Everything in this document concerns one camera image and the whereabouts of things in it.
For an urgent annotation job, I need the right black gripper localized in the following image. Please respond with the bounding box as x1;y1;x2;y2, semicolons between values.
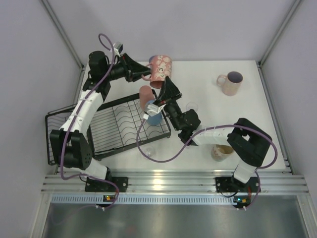
153;77;182;131

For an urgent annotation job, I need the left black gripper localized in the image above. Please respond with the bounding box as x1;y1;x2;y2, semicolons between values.
104;53;151;83

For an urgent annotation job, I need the salmon pink plastic tumbler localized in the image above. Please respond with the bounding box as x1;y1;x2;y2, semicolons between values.
139;85;155;110

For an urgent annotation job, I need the pink ghost pattern mug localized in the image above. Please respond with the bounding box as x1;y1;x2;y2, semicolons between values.
141;55;172;89

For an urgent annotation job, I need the blue plastic tumbler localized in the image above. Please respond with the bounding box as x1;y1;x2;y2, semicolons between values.
145;100;162;125

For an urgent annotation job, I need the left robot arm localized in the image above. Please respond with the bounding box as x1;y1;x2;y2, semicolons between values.
50;51;151;191

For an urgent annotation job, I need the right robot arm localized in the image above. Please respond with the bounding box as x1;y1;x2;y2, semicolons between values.
154;76;272;191

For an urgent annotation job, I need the clear glass upper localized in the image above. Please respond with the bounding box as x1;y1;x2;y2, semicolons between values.
186;102;199;111

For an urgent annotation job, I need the clear glass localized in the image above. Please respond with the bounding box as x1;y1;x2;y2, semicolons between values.
143;146;156;159
186;102;199;111

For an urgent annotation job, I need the clear glass lower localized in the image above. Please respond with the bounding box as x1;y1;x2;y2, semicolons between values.
143;146;156;159

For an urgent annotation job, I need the pale pink iridescent mug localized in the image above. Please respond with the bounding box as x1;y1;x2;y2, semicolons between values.
216;71;244;96

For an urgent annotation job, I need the cream seashell mug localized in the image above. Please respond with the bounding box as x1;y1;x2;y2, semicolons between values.
211;144;234;162

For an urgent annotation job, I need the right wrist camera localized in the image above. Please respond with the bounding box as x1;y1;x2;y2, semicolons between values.
143;103;164;120

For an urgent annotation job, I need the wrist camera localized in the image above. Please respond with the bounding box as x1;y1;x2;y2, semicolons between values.
143;103;164;120
113;42;123;57

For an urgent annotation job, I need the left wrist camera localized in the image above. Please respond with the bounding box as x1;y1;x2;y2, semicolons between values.
113;42;123;57

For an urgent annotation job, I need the black wire dish rack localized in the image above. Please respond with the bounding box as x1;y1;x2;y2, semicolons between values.
45;89;172;166

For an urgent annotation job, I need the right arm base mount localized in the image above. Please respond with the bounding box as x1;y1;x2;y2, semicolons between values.
215;176;248;198

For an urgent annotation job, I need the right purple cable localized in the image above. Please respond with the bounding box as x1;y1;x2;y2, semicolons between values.
136;116;278;206

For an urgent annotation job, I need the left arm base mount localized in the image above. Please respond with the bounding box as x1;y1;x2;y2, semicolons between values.
85;169;128;192

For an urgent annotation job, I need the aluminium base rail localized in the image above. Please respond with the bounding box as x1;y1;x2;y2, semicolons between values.
41;170;309;195

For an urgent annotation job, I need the perforated cable tray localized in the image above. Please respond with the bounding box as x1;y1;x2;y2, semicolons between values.
51;194;237;205

